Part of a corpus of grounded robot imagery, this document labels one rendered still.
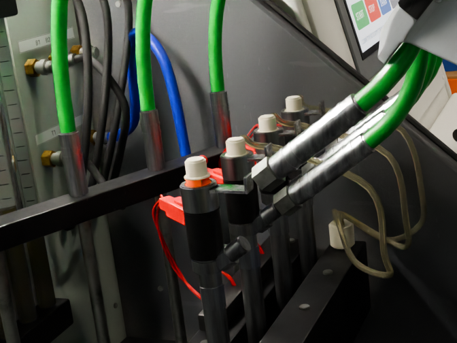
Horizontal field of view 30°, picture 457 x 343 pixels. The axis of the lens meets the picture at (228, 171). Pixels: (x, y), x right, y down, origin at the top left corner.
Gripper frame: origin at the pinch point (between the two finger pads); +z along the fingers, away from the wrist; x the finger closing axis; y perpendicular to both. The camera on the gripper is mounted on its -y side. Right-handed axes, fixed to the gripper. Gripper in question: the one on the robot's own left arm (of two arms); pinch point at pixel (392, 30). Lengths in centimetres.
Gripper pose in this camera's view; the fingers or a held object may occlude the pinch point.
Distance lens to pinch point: 57.4
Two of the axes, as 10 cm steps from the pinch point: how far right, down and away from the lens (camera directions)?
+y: 7.6, 6.4, -1.0
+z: -4.1, 5.9, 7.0
